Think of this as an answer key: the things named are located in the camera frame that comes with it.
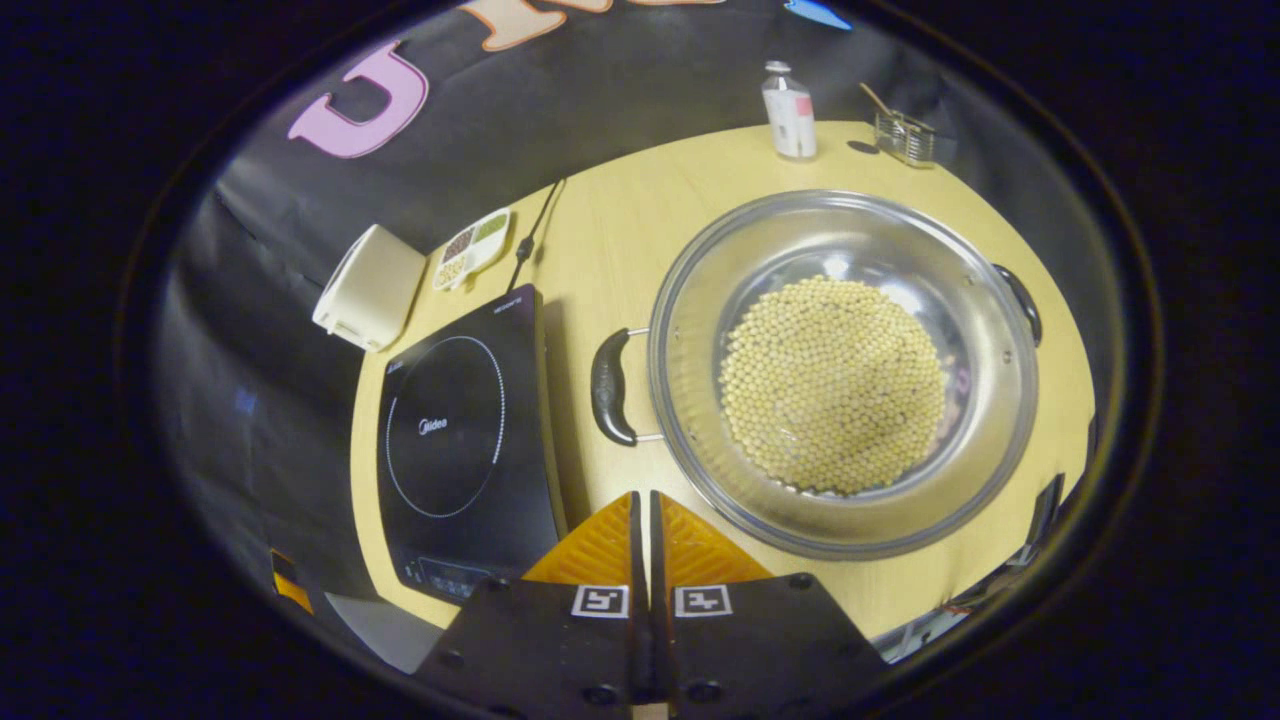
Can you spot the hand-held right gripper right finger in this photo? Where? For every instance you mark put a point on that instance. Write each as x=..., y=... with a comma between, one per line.
x=760, y=650

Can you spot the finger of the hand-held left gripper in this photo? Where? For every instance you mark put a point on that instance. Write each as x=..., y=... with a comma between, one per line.
x=290, y=585

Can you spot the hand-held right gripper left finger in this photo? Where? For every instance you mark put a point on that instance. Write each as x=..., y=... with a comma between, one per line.
x=540, y=650

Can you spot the black induction cooktop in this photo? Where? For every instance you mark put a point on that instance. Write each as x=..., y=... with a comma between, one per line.
x=450, y=500

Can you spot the stainless steel pot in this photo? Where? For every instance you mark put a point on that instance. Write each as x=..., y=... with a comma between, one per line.
x=690, y=330

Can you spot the pile of yellow soybeans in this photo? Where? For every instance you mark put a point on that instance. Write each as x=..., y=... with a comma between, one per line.
x=830, y=390

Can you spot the black backdrop cloth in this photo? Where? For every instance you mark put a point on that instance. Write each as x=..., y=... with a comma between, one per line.
x=250, y=300

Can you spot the white toaster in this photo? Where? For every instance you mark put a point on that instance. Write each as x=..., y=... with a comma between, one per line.
x=370, y=290

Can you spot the white divided bean dish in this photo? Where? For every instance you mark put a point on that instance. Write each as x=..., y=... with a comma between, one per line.
x=472, y=248

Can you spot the small glass jar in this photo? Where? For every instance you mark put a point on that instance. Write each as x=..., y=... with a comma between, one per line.
x=905, y=140

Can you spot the clear bottle with pink label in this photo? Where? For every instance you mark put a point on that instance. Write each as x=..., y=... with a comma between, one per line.
x=790, y=120

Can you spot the wooden stick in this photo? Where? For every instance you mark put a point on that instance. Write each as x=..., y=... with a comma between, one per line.
x=875, y=98

